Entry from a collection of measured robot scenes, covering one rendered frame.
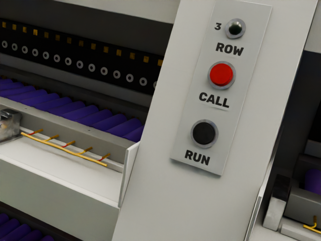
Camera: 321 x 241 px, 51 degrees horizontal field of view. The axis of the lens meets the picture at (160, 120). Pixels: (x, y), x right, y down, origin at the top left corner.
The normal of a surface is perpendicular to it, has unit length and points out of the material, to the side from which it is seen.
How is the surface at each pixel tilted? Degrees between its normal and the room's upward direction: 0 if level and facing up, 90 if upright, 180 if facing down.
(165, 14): 107
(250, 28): 90
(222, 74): 90
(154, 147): 90
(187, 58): 90
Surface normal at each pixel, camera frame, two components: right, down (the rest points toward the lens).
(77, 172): 0.17, -0.94
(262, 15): -0.33, -0.05
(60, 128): -0.40, 0.22
